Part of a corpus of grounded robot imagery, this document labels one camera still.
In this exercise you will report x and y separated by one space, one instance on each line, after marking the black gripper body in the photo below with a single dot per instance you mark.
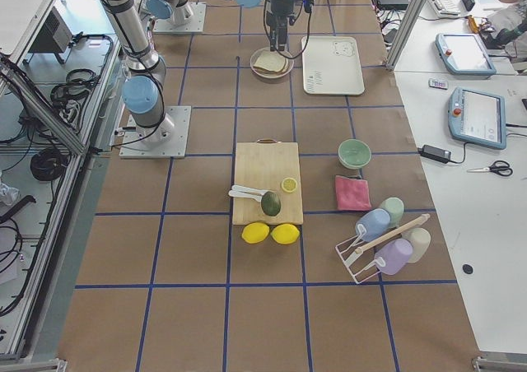
280 6

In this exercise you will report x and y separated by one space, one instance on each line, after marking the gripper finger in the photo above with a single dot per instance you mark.
282 27
273 38

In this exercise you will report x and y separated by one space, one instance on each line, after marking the bread slice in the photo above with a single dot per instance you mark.
269 62

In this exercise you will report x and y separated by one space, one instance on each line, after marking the cream round plate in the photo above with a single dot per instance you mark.
290 63

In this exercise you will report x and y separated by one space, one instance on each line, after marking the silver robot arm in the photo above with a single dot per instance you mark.
175 12
142 93

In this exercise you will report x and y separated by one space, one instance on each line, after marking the cream bear tray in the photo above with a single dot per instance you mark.
331 66

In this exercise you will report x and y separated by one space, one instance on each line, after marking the wooden cutting board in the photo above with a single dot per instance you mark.
264 166

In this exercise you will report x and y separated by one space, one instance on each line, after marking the green bowl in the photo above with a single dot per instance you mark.
354 154

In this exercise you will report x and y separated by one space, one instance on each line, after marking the lemon slice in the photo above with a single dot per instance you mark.
289 185

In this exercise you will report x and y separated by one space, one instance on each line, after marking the avocado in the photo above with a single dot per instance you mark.
270 204

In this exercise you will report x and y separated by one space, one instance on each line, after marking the pink cloth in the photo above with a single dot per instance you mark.
352 194

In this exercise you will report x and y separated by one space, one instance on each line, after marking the far teach pendant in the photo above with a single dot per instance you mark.
464 55

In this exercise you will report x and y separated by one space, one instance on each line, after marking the teach pendant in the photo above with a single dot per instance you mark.
464 55
477 117

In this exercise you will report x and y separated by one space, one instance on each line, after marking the black power adapter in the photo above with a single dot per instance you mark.
434 153

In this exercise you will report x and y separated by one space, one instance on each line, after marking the whole lemon left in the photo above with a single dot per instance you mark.
255 232

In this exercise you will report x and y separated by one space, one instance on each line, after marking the whole lemon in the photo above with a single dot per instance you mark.
255 232
285 234

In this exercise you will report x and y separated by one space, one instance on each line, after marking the whole lemon right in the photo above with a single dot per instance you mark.
285 234

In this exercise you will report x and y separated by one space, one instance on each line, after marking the green cup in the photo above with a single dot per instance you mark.
395 208

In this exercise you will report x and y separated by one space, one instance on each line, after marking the blue cup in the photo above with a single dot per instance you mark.
372 225

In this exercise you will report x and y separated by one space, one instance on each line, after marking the near teach pendant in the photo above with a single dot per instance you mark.
477 117

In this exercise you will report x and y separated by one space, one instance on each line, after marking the cream cup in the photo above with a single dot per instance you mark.
420 240

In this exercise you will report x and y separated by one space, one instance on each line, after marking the purple cup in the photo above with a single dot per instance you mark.
393 256

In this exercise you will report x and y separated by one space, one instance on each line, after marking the scissors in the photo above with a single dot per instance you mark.
498 167

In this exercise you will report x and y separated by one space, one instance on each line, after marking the white wire cup rack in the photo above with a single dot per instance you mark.
358 257

